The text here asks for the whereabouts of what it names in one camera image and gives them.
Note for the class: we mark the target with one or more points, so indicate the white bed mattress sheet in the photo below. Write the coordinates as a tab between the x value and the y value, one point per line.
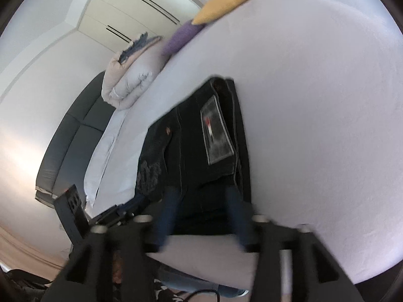
320	88

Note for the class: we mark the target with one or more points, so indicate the yellow pillow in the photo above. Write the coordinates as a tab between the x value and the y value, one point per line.
215	9

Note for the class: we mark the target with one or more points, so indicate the black jeans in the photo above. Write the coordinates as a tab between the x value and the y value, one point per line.
198	149

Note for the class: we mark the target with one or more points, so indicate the cream wardrobe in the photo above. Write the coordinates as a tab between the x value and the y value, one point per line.
115	23

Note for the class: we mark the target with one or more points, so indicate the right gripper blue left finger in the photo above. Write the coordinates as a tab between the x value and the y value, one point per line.
165	222

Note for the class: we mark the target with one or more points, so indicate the dark green headboard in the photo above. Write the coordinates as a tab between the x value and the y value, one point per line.
67	157

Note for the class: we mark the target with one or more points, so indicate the folded beige grey duvet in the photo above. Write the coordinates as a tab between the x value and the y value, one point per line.
131	71

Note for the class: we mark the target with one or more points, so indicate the purple pillow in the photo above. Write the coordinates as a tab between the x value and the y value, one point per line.
181	37

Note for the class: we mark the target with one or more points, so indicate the white flat pillow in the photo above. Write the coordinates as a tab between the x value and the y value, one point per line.
100	158

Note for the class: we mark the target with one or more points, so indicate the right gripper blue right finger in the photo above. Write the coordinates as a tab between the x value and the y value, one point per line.
241	214

